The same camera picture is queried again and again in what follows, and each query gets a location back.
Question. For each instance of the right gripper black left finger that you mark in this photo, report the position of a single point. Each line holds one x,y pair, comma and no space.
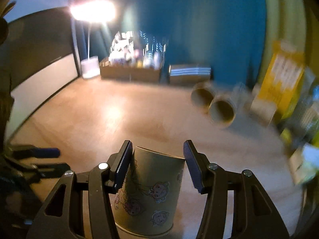
61,215

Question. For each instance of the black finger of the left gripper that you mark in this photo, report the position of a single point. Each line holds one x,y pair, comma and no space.
55,169
30,151

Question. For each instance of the patterned paper cup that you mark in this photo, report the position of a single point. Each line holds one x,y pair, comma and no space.
146,204

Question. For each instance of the small paper cup behind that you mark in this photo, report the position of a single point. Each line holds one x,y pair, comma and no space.
263,110

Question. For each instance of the paper cup lying middle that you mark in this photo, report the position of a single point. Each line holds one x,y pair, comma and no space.
223,109

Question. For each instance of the paper cup lying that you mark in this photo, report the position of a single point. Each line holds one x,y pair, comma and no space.
202,95
223,109

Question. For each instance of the clear plastic cup sleeve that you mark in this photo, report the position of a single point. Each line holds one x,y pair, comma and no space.
239,96

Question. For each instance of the paper cup lying left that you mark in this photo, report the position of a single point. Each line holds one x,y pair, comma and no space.
202,95

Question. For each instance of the white tissue pack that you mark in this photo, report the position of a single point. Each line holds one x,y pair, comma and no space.
303,164

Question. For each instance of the brown cardboard tray box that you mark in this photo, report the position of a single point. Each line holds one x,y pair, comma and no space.
123,71

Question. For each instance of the yellow paper package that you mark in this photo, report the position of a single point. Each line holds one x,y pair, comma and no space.
283,79

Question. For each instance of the white desk lamp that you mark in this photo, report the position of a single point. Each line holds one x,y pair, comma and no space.
94,13

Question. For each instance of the stainless steel tumbler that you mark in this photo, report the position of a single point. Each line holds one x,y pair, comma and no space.
184,74

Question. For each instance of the yellow green curtain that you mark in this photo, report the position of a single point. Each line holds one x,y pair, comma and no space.
286,20

